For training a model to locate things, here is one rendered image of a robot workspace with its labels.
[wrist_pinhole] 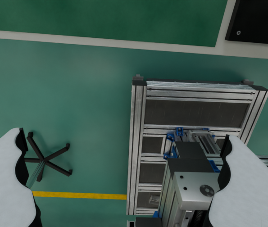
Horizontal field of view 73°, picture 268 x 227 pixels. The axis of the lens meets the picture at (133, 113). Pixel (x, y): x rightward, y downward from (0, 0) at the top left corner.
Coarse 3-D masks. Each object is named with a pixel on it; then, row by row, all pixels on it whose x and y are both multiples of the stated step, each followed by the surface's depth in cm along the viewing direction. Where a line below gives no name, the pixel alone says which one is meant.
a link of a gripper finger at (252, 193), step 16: (224, 144) 11; (240, 144) 10; (224, 160) 9; (240, 160) 9; (256, 160) 9; (224, 176) 9; (240, 176) 8; (256, 176) 8; (224, 192) 7; (240, 192) 7; (256, 192) 7; (224, 208) 7; (240, 208) 7; (256, 208) 7; (208, 224) 6; (224, 224) 6; (240, 224) 6; (256, 224) 6
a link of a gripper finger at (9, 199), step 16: (16, 128) 10; (0, 144) 9; (16, 144) 10; (0, 160) 8; (16, 160) 8; (0, 176) 7; (16, 176) 8; (0, 192) 7; (16, 192) 7; (0, 208) 6; (16, 208) 6; (32, 208) 6; (0, 224) 6; (16, 224) 6; (32, 224) 6
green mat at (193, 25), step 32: (0, 0) 43; (32, 0) 43; (64, 0) 43; (96, 0) 43; (128, 0) 43; (160, 0) 43; (192, 0) 43; (224, 0) 44; (32, 32) 46; (64, 32) 46; (96, 32) 46; (128, 32) 47; (160, 32) 47; (192, 32) 47
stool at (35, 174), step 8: (32, 136) 150; (32, 144) 148; (40, 152) 153; (56, 152) 153; (32, 160) 156; (40, 160) 156; (48, 160) 156; (40, 168) 149; (56, 168) 161; (32, 176) 140; (40, 176) 165; (32, 184) 136; (40, 216) 119
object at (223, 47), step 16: (224, 16) 45; (0, 32) 46; (16, 32) 46; (224, 32) 47; (144, 48) 49; (160, 48) 49; (176, 48) 49; (192, 48) 49; (208, 48) 49; (224, 48) 49; (240, 48) 49; (256, 48) 49
